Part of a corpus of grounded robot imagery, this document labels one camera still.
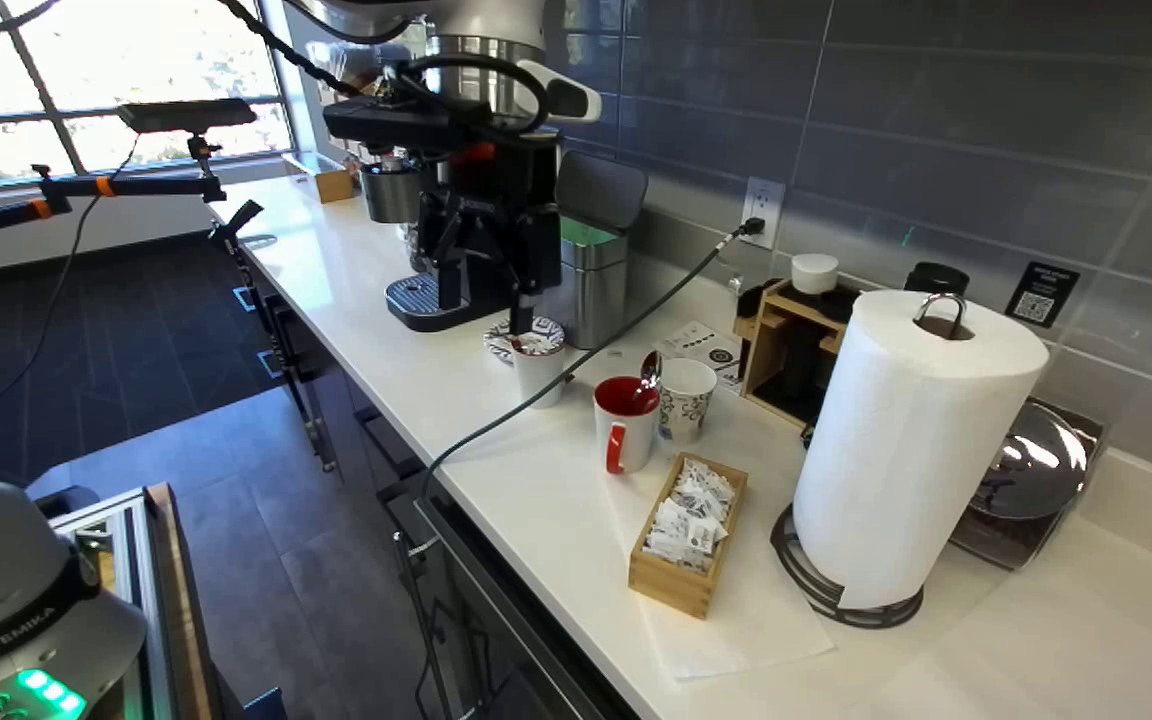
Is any black wall sign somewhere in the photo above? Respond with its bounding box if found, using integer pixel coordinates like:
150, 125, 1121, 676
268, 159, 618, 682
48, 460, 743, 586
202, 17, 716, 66
1007, 260, 1075, 330

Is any wooden condiment organizer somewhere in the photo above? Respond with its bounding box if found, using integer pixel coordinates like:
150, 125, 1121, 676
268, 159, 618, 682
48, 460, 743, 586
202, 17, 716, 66
738, 282, 857, 425

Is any aluminium frame cart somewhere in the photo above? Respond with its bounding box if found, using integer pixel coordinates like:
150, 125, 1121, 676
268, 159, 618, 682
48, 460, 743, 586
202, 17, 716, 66
51, 484, 224, 720

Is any black coffee maker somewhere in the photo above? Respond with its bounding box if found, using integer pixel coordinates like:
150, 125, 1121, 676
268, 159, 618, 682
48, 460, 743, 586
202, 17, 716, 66
386, 129, 560, 334

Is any wooden box of sugar packets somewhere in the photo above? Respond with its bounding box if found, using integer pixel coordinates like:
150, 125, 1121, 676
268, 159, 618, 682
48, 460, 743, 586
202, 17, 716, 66
627, 453, 748, 618

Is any small white cup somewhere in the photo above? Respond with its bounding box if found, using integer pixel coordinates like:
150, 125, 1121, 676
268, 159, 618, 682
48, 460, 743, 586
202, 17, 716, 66
793, 253, 839, 296

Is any white paper cup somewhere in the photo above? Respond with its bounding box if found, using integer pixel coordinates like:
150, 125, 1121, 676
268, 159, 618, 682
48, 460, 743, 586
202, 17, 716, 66
661, 356, 716, 446

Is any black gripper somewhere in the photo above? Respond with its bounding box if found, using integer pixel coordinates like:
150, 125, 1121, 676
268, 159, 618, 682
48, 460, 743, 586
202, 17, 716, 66
323, 98, 560, 258

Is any white wall outlet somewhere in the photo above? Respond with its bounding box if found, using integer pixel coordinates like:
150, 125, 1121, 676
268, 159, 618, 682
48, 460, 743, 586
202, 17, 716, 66
742, 182, 784, 248

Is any blue patterned paper plate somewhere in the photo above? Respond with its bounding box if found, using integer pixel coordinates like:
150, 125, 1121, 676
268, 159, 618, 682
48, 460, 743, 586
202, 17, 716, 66
489, 316, 565, 366

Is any red and white mug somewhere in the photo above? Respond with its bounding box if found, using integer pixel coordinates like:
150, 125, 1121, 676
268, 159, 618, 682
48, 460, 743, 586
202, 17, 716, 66
594, 376, 661, 475

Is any metal spoon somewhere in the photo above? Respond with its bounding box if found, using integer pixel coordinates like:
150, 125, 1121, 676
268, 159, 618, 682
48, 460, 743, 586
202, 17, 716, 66
642, 354, 665, 390

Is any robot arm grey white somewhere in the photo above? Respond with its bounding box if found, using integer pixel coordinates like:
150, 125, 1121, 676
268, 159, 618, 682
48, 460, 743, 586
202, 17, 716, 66
288, 0, 605, 253

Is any small wooden box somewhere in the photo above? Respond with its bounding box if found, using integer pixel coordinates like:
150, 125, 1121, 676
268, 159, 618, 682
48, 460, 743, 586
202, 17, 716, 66
318, 163, 359, 203

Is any black orange boom rod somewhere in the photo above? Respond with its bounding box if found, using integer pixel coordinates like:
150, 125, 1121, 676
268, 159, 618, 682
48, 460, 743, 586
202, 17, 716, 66
0, 169, 224, 229

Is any black power cable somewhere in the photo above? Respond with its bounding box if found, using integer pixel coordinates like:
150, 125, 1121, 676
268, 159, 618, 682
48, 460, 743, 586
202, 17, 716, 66
425, 216, 769, 475

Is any white paper towel roll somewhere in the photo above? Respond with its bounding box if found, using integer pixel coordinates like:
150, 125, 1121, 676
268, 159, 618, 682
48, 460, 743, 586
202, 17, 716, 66
793, 291, 1048, 614

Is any black camera on tripod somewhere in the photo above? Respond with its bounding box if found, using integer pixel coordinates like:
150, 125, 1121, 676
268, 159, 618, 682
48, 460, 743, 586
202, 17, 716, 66
122, 98, 258, 199

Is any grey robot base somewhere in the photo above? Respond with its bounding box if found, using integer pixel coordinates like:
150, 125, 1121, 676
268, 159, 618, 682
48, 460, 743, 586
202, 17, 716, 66
0, 480, 150, 720

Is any black paper towel holder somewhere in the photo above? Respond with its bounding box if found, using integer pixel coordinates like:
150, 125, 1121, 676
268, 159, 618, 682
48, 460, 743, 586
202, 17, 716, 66
772, 266, 968, 630

